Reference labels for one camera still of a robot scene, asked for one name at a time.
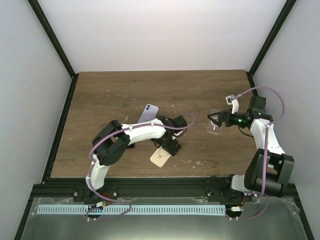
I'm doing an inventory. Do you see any black left frame post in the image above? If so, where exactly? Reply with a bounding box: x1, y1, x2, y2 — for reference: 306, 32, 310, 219
27, 0, 77, 79

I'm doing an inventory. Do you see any lilac phone case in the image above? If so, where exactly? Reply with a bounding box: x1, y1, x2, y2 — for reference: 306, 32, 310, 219
137, 103, 159, 124

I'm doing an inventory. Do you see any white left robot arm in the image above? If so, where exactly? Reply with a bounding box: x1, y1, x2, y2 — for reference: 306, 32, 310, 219
84, 115, 189, 202

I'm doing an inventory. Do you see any black table edge rail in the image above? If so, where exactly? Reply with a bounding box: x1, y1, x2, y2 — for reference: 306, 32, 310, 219
14, 73, 79, 240
240, 72, 314, 240

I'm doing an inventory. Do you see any beige phone case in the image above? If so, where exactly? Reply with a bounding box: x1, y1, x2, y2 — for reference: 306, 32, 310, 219
150, 146, 171, 168

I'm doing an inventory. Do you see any black left table edge rail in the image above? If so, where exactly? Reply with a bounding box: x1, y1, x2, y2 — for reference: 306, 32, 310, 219
14, 73, 79, 240

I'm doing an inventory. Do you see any grey metal front plate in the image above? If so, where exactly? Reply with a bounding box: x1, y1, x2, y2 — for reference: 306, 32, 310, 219
22, 197, 307, 240

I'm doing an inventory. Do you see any light blue slotted cable duct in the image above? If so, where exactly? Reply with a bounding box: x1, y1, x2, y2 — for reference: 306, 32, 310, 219
36, 204, 226, 216

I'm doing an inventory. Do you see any pink phone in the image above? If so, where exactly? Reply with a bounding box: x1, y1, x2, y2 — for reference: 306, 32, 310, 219
126, 143, 135, 149

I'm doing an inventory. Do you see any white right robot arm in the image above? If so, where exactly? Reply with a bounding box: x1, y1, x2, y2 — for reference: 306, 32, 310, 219
207, 95, 295, 202

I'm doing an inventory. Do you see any black frame post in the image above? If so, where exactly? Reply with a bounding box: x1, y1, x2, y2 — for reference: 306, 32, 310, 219
248, 0, 297, 77
27, 0, 77, 79

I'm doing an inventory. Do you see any black right table edge rail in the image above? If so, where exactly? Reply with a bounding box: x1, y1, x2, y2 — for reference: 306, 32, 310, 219
240, 72, 314, 240

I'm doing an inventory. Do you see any black right frame post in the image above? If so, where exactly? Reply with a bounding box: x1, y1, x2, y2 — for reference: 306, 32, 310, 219
248, 0, 297, 77

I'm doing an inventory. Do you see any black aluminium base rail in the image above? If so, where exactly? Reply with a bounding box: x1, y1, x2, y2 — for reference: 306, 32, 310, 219
32, 174, 297, 205

